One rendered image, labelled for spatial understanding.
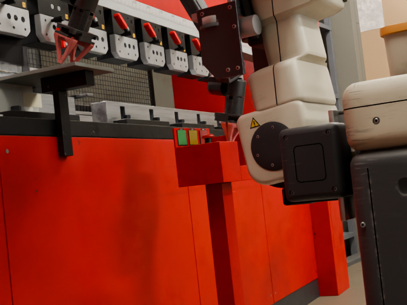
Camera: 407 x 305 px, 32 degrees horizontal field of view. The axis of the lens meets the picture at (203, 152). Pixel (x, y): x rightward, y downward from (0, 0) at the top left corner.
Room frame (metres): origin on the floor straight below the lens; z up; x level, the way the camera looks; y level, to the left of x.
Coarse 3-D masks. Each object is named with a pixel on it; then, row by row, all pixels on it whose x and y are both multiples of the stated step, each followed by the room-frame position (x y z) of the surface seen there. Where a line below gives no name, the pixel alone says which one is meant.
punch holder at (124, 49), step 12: (108, 12) 2.40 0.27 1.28; (120, 12) 2.45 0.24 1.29; (108, 24) 2.40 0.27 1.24; (132, 24) 2.52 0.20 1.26; (108, 36) 2.41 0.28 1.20; (120, 36) 2.43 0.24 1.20; (132, 36) 2.51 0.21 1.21; (108, 48) 2.41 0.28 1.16; (120, 48) 2.42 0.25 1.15; (132, 48) 2.49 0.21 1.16; (108, 60) 2.45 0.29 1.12; (120, 60) 2.47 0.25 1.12; (132, 60) 2.49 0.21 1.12
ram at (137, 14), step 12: (108, 0) 2.39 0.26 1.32; (144, 0) 2.62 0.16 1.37; (156, 0) 2.71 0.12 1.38; (168, 0) 2.80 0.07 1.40; (204, 0) 3.12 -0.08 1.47; (216, 0) 3.24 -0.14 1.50; (132, 12) 2.53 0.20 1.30; (144, 12) 2.61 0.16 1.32; (168, 12) 2.79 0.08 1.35; (180, 12) 2.89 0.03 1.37; (168, 24) 2.78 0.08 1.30; (252, 60) 3.75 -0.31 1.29
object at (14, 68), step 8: (0, 40) 1.92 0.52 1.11; (8, 40) 1.95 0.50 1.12; (16, 40) 1.98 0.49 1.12; (0, 48) 1.92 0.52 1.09; (8, 48) 1.95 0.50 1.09; (16, 48) 1.98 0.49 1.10; (0, 56) 1.91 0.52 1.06; (8, 56) 1.95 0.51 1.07; (16, 56) 1.98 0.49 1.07; (0, 64) 1.93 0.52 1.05; (8, 64) 1.96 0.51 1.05; (16, 64) 1.98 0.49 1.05; (16, 72) 1.98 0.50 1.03
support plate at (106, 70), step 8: (64, 64) 1.77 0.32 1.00; (72, 64) 1.76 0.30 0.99; (80, 64) 1.78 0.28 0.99; (88, 64) 1.81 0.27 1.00; (24, 72) 1.83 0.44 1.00; (32, 72) 1.82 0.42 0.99; (40, 72) 1.81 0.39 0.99; (48, 72) 1.82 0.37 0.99; (56, 72) 1.83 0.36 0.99; (64, 72) 1.84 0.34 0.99; (96, 72) 1.89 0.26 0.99; (104, 72) 1.91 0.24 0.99; (112, 72) 1.92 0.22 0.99; (0, 80) 1.86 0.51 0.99; (8, 80) 1.88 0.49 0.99; (16, 80) 1.89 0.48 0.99; (24, 80) 1.90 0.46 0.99; (32, 80) 1.92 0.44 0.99; (40, 80) 1.93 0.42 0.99
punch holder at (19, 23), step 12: (0, 0) 1.89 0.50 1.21; (24, 0) 1.98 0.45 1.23; (0, 12) 1.88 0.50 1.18; (12, 12) 1.92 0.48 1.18; (24, 12) 1.97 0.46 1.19; (0, 24) 1.88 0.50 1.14; (12, 24) 1.92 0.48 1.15; (24, 24) 1.96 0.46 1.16; (12, 36) 1.95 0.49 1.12; (24, 36) 1.97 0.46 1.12
